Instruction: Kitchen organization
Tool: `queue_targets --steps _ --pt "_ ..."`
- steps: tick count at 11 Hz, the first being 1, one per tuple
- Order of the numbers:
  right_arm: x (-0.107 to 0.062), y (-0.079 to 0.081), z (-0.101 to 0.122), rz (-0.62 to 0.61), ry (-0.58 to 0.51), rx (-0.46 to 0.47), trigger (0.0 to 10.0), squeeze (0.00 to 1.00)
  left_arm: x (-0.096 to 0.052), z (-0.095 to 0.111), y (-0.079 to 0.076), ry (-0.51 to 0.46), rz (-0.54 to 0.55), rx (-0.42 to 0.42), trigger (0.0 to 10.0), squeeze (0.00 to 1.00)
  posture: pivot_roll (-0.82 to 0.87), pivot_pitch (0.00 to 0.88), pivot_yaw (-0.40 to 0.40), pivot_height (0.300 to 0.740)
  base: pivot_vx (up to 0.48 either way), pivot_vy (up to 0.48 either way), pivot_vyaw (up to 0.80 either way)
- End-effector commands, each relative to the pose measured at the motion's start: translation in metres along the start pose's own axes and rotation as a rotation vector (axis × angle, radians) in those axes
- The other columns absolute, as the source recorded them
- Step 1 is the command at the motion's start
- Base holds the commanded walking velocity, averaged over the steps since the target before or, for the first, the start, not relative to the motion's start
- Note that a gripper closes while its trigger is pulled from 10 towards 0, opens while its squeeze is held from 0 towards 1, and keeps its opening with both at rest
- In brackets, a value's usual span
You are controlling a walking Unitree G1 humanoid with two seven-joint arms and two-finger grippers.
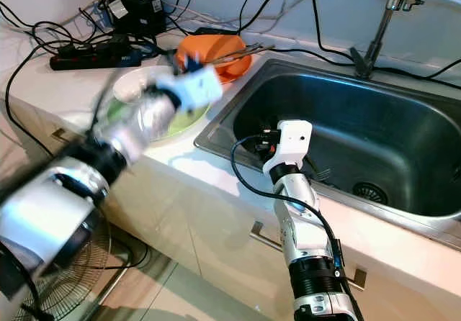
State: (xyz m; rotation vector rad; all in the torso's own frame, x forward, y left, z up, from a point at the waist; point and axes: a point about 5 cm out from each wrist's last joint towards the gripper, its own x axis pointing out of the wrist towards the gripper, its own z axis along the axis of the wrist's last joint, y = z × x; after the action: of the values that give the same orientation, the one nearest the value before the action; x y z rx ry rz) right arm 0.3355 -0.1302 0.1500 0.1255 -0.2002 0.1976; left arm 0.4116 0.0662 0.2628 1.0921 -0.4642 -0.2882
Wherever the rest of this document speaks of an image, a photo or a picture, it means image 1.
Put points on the black power adapter box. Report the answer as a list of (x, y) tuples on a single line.
[(137, 17)]

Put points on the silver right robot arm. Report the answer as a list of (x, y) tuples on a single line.
[(306, 242)]

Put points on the metal cutlery piece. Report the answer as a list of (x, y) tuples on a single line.
[(248, 53)]

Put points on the white bowl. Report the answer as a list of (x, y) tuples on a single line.
[(137, 82)]

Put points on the orange plastic plate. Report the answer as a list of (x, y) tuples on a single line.
[(238, 75)]

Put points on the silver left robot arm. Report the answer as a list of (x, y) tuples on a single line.
[(57, 213)]

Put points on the chrome sink faucet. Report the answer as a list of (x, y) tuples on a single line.
[(382, 22)]

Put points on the white sink cabinet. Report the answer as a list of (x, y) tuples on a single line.
[(209, 263)]

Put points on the round sink drain strainer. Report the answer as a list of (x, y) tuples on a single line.
[(370, 193)]

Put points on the orange plastic bowl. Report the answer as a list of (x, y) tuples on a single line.
[(223, 47)]

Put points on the light green plate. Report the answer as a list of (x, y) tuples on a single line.
[(191, 123)]

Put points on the black power strip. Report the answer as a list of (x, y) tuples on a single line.
[(94, 60)]

